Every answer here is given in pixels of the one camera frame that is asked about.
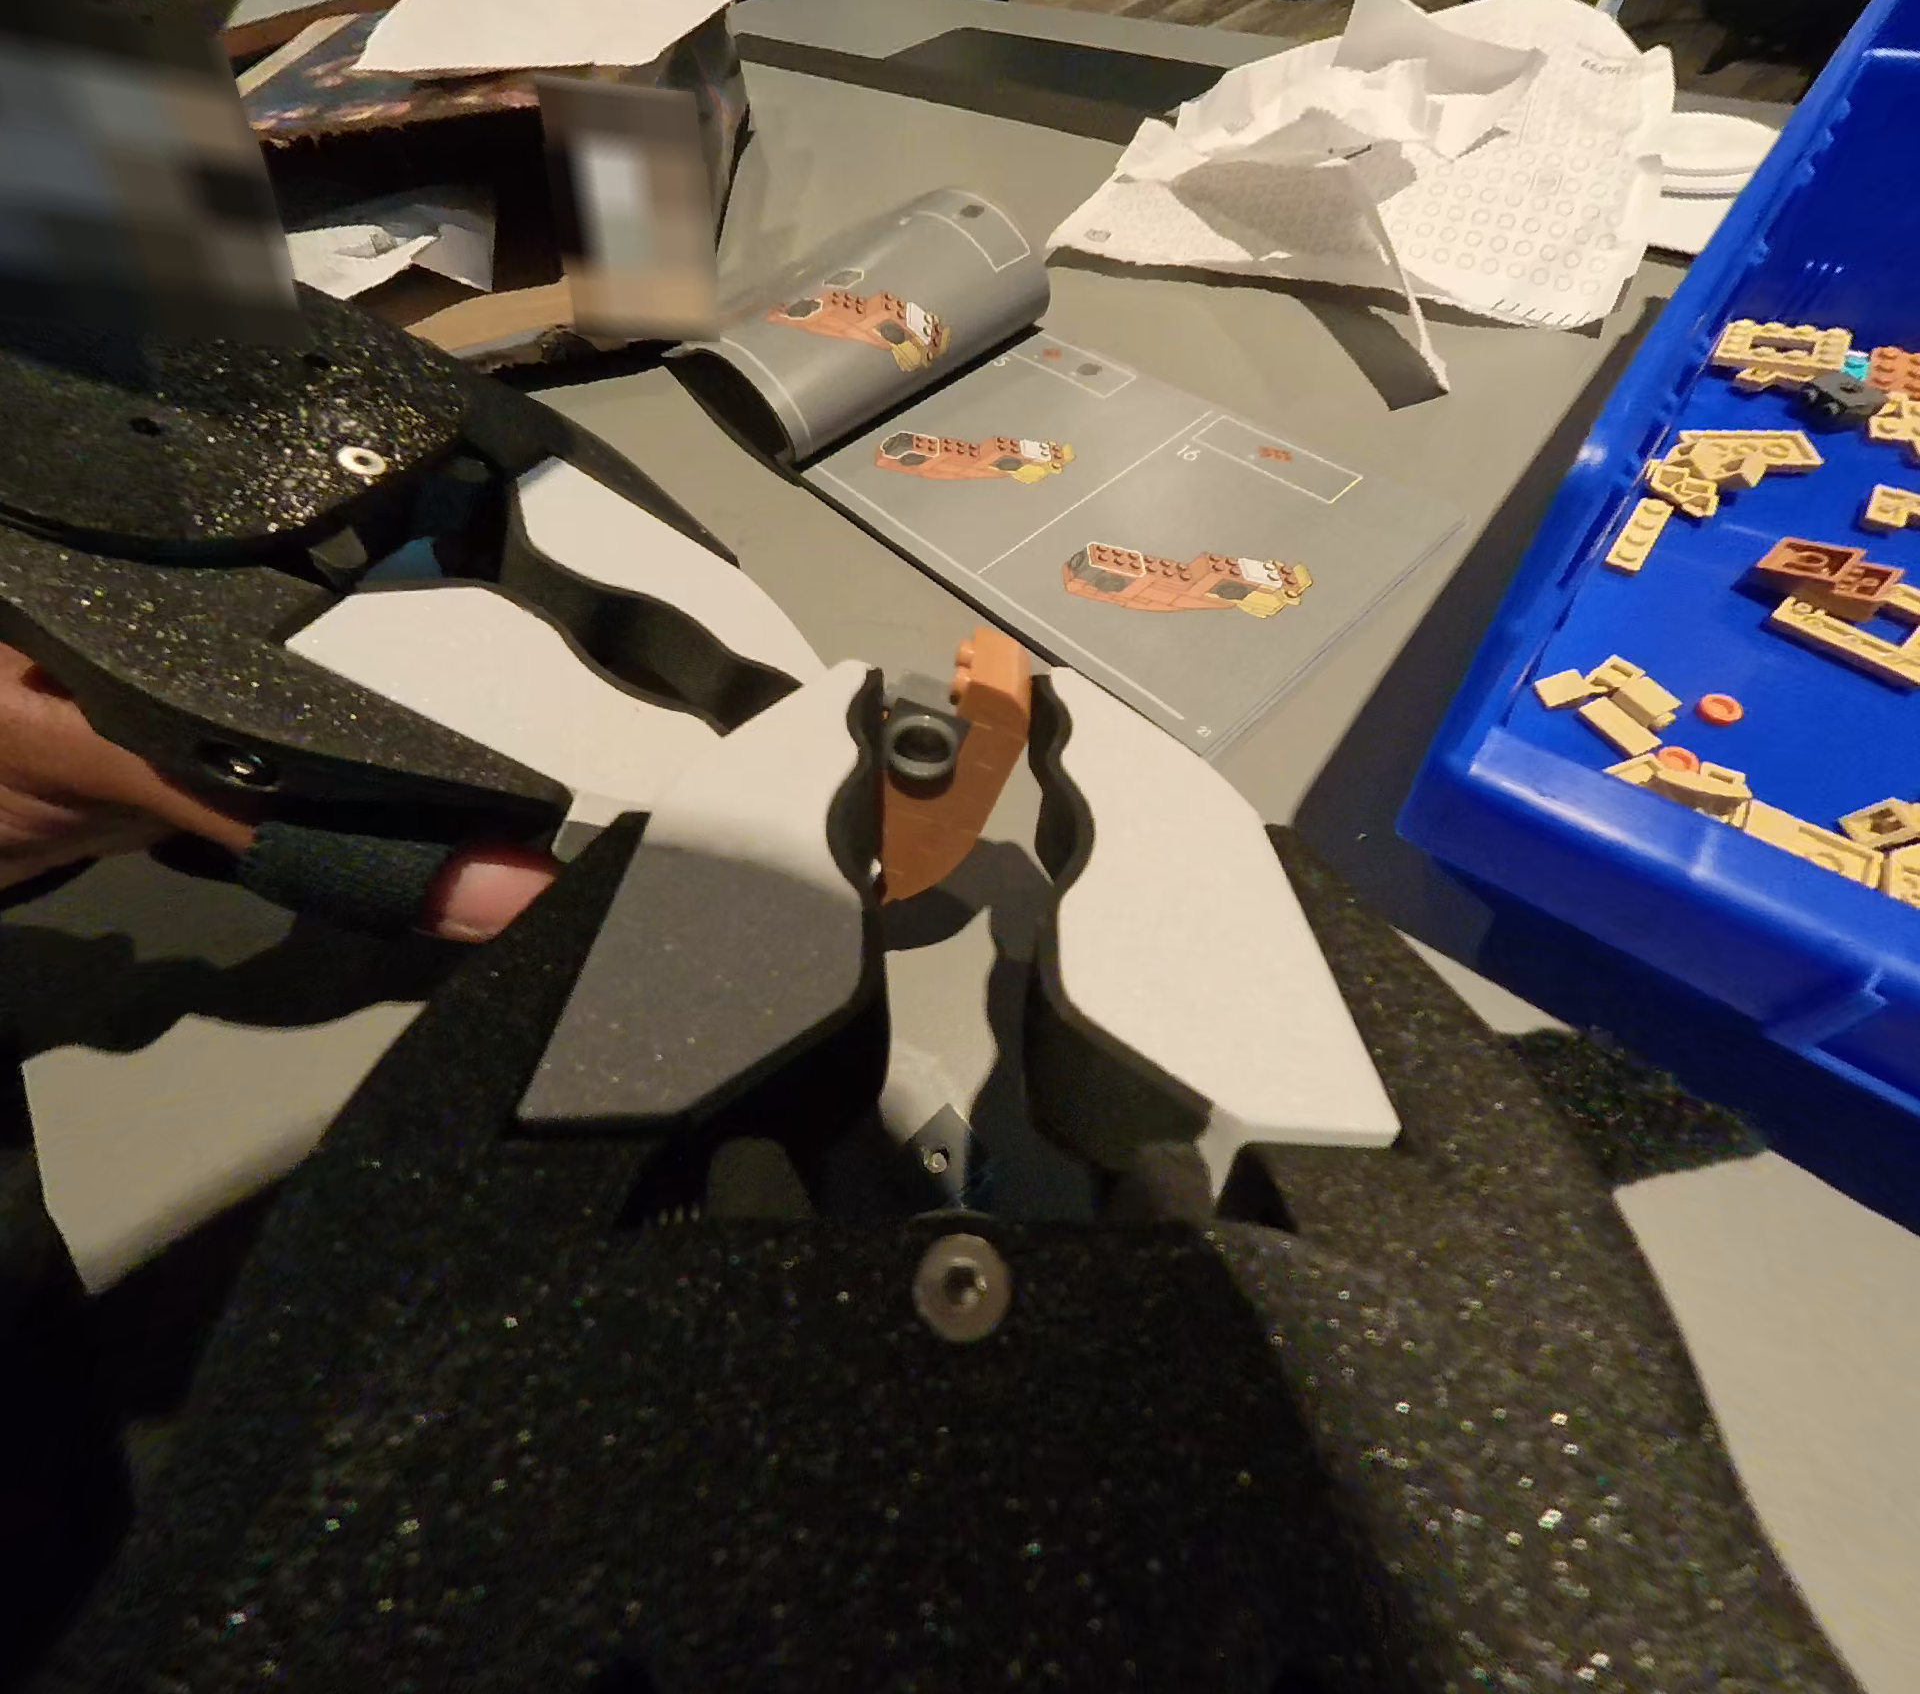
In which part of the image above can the person's left hand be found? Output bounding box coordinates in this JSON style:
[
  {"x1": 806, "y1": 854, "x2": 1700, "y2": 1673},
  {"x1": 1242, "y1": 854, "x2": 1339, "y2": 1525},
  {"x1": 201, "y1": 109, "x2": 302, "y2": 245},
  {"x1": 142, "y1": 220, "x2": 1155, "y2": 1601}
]
[{"x1": 0, "y1": 648, "x2": 568, "y2": 950}]

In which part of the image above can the grey desk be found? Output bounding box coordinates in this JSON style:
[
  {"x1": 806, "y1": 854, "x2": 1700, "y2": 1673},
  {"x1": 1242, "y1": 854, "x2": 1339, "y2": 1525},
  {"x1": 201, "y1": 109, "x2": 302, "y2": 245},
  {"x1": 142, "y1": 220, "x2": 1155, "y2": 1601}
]
[{"x1": 0, "y1": 0, "x2": 1920, "y2": 1694}]

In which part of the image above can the blue plastic bin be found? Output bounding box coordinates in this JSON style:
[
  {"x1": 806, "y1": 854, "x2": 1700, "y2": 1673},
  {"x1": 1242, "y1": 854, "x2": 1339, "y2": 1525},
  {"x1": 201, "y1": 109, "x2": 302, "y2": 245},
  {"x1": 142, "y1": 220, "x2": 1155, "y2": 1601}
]
[{"x1": 1394, "y1": 0, "x2": 1920, "y2": 1237}]

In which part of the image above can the brown cardboard box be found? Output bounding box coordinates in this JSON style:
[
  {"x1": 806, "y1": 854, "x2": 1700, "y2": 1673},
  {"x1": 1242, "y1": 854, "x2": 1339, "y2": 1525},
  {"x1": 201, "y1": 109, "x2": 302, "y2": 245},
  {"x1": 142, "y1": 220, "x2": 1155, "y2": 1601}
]
[{"x1": 236, "y1": 0, "x2": 752, "y2": 372}]

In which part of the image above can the pile of tan bricks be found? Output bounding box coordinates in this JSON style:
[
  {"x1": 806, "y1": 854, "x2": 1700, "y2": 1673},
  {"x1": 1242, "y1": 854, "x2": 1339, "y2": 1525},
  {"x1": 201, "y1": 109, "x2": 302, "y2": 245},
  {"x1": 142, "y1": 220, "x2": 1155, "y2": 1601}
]
[{"x1": 1535, "y1": 306, "x2": 1920, "y2": 911}]

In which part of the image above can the grey instruction booklet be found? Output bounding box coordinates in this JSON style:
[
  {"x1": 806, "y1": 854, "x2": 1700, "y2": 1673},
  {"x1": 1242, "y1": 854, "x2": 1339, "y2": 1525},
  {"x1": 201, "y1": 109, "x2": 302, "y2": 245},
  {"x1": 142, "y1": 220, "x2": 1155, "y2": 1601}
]
[{"x1": 666, "y1": 185, "x2": 1469, "y2": 762}]

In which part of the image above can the dark brown brick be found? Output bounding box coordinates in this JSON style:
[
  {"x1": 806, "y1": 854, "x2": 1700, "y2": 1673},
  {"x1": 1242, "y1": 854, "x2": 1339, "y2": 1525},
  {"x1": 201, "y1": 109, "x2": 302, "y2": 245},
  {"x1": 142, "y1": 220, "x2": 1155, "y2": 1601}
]
[{"x1": 1752, "y1": 535, "x2": 1907, "y2": 626}]

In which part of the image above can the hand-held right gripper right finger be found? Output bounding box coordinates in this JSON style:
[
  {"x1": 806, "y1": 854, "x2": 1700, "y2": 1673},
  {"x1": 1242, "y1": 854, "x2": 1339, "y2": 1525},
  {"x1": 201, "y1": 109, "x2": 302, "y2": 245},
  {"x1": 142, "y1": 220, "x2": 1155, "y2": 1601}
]
[{"x1": 1031, "y1": 669, "x2": 1407, "y2": 1173}]

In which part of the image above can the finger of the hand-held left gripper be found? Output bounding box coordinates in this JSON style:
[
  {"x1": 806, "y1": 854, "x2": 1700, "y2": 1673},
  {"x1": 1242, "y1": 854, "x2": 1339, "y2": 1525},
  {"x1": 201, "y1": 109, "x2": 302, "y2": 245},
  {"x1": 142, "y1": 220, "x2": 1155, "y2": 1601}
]
[
  {"x1": 510, "y1": 455, "x2": 838, "y2": 740},
  {"x1": 282, "y1": 580, "x2": 739, "y2": 859}
]

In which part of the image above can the brown brick model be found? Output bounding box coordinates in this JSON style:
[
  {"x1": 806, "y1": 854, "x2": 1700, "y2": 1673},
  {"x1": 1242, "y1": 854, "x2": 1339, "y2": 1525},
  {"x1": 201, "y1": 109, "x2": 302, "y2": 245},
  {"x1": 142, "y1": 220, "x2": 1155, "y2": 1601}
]
[{"x1": 874, "y1": 626, "x2": 1039, "y2": 911}]

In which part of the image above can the dark grey small brick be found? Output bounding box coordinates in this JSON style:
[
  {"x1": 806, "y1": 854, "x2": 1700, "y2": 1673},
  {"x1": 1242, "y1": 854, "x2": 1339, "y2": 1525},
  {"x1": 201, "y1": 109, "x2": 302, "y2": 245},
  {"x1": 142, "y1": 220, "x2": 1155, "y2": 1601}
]
[{"x1": 881, "y1": 673, "x2": 965, "y2": 777}]

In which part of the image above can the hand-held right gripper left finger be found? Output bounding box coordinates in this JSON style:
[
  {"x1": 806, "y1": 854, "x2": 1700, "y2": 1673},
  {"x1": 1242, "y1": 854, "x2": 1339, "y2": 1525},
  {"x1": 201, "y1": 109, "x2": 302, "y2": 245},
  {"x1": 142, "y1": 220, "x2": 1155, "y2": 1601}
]
[{"x1": 516, "y1": 656, "x2": 1000, "y2": 1130}]

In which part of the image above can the white torn paper sheet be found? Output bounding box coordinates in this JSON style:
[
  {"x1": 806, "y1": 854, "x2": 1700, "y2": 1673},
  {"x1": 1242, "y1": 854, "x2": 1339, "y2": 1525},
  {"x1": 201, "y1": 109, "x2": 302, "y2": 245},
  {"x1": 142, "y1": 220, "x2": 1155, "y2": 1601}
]
[{"x1": 352, "y1": 0, "x2": 739, "y2": 86}]

